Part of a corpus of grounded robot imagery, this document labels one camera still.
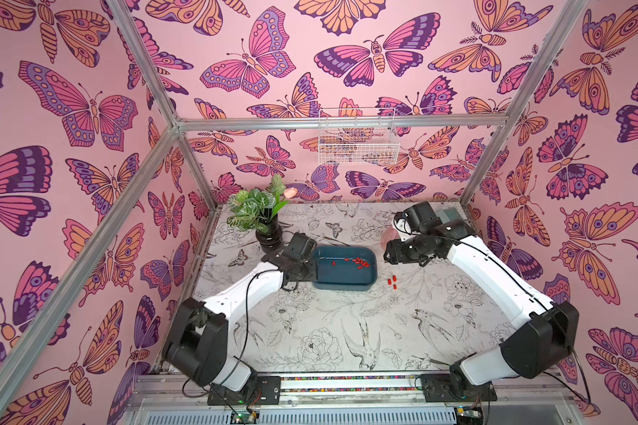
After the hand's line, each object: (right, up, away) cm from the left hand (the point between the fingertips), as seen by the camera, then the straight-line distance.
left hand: (313, 268), depth 88 cm
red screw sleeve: (+17, +1, +12) cm, 21 cm away
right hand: (+23, +5, -8) cm, 25 cm away
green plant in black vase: (-18, +19, -3) cm, 27 cm away
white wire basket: (+14, +46, +7) cm, 49 cm away
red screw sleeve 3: (+29, -8, +6) cm, 31 cm away
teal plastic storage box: (+10, -2, +13) cm, 17 cm away
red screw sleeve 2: (+27, -6, +8) cm, 29 cm away
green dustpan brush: (+57, +19, +26) cm, 65 cm away
